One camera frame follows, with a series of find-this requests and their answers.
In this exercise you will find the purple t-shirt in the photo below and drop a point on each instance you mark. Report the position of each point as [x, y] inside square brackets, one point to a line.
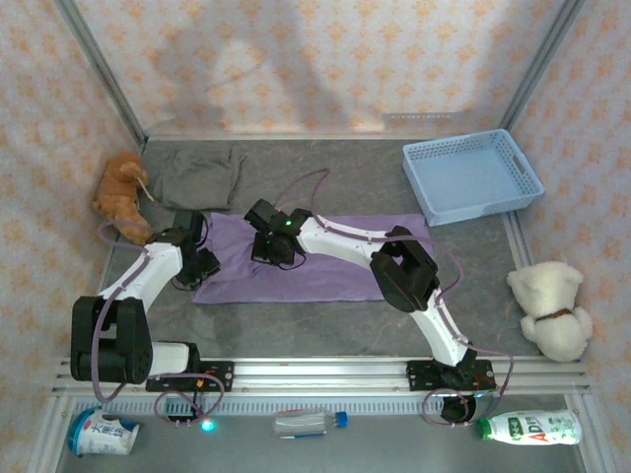
[320, 281]

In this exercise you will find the grey garment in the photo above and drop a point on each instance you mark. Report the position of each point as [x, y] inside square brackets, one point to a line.
[197, 180]

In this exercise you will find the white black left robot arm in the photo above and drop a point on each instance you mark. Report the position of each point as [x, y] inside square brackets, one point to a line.
[153, 271]

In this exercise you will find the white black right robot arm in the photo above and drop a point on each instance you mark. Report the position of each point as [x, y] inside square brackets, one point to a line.
[335, 241]

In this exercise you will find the brown plush toy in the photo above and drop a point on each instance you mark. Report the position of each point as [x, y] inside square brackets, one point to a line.
[118, 197]

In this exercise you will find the black controller box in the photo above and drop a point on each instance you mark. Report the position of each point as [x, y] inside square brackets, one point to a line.
[177, 410]
[456, 411]

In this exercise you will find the clear bottle with blue cap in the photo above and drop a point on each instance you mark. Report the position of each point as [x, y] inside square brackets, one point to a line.
[301, 426]

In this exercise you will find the white blue yogurt cup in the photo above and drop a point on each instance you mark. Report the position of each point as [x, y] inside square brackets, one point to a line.
[103, 436]

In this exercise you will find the blue plastic basket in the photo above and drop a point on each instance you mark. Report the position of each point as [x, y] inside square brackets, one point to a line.
[468, 177]

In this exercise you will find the white plush toy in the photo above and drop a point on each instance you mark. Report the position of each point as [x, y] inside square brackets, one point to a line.
[552, 305]

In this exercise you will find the white bottle with green cap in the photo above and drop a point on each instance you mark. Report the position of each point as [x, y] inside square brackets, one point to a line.
[532, 428]

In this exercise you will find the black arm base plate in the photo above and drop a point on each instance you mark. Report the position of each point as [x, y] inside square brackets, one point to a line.
[419, 377]
[222, 377]

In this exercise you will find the aluminium mounting rail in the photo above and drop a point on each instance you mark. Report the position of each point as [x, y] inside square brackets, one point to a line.
[315, 377]

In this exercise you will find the aluminium frame post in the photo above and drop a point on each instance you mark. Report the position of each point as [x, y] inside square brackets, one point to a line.
[105, 74]
[536, 74]

